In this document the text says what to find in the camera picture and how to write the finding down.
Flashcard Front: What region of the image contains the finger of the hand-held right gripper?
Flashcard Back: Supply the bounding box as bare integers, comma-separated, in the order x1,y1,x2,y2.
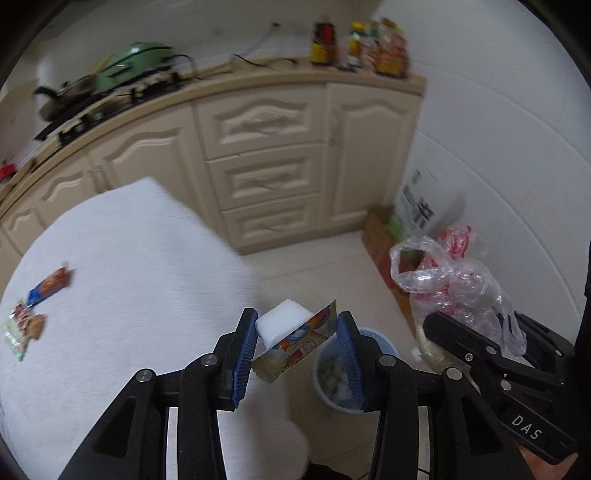
422,311,509,370
513,313,578,384

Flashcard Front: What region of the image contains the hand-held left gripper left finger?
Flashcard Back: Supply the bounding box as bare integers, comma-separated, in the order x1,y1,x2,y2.
58,307,259,480

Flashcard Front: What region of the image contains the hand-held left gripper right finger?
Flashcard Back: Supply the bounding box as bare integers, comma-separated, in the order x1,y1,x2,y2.
336,311,536,480

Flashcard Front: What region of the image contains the light blue waste bin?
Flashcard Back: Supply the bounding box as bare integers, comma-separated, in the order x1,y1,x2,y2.
311,327,402,413

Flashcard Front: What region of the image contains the clear red-printed plastic bag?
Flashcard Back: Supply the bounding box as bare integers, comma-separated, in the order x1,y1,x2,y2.
389,223,527,358

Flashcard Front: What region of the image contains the yogurt cup with lid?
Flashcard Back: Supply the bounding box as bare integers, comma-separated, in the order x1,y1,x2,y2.
250,298,340,385

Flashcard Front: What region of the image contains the brown cardboard box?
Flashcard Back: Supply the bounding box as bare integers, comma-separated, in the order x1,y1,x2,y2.
361,205,416,333

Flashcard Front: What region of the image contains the white printed plastic bag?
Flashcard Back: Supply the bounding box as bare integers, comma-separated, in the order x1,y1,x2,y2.
397,168,467,232

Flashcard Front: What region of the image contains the cream cabinet drawer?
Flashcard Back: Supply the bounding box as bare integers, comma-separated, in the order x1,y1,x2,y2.
205,143,324,210
219,194,321,252
194,85,326,158

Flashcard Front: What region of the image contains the cream lower kitchen cabinet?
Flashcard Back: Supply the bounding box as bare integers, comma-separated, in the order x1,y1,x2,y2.
0,69,428,257

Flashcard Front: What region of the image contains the blue orange snack wrapper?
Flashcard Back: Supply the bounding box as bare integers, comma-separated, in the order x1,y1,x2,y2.
25,267,75,308

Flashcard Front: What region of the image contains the red green snack wrapper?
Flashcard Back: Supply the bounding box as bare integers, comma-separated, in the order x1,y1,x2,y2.
2,300,48,362

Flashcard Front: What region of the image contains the black gas hob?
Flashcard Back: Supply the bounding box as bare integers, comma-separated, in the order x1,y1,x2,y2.
34,69,185,144

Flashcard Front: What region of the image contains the black wok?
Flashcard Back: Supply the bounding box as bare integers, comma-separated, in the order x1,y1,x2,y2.
34,76,107,121

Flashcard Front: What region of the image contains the green electric pot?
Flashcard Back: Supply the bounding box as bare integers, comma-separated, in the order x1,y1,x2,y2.
95,41,178,93

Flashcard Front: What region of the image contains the dark cooking oil bottle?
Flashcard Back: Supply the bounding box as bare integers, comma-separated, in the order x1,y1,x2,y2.
310,21,340,65

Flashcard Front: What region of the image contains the black power cable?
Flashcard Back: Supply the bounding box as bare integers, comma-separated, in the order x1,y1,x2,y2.
175,21,298,77

